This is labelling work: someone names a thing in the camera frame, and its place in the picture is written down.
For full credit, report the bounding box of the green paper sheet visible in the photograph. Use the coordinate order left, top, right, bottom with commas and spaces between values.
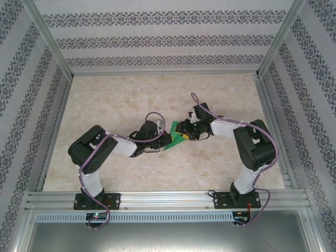
163, 120, 190, 152

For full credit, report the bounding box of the grey metal sheet panel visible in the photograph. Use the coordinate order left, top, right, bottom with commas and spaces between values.
27, 222, 312, 252

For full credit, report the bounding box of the aluminium mounting rail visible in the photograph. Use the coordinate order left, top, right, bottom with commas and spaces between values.
25, 191, 312, 211

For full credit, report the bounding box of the aluminium side rail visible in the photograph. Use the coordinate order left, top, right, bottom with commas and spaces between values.
35, 77, 76, 192
253, 76, 299, 190

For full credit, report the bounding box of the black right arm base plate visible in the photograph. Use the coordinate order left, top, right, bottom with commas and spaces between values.
213, 191, 262, 210

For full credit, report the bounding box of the grey slotted cable duct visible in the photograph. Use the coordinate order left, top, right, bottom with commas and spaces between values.
35, 212, 234, 223

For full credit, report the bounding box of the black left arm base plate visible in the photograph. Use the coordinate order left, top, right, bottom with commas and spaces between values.
73, 193, 122, 211

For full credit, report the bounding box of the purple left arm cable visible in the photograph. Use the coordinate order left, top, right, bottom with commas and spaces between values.
78, 112, 166, 231

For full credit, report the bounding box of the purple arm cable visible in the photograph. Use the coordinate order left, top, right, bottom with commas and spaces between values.
191, 91, 279, 226
78, 112, 166, 231

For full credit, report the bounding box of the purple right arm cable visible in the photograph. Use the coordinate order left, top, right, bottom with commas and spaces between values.
191, 91, 279, 226

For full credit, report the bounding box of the aluminium frame post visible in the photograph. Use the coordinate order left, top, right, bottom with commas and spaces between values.
253, 0, 309, 79
22, 0, 76, 81

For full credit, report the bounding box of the aluminium frame leg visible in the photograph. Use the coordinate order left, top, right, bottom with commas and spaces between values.
299, 208, 328, 252
10, 207, 37, 252

